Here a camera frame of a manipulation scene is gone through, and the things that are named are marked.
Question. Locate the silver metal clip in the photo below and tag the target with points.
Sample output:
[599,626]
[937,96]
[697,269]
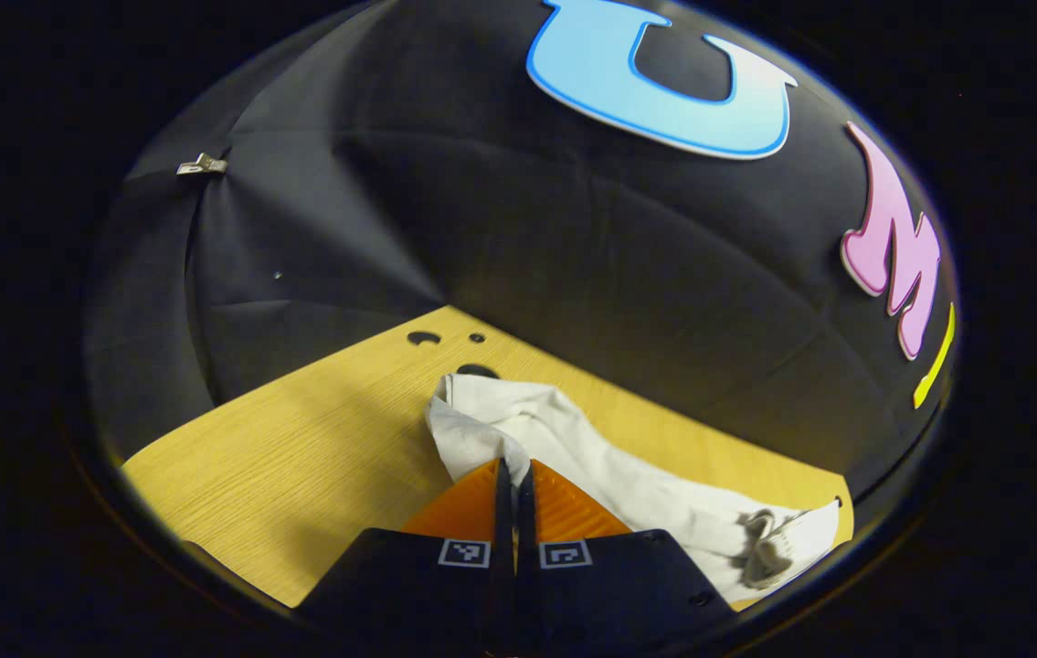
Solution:
[201,165]

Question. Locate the white jeans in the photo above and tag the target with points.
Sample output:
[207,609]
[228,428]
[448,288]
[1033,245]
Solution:
[628,475]

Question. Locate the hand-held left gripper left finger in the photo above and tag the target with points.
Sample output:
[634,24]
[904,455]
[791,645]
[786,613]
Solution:
[417,589]

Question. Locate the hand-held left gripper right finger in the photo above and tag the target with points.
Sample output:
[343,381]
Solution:
[609,594]

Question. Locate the black backdrop cloth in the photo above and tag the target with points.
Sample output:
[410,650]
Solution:
[527,228]

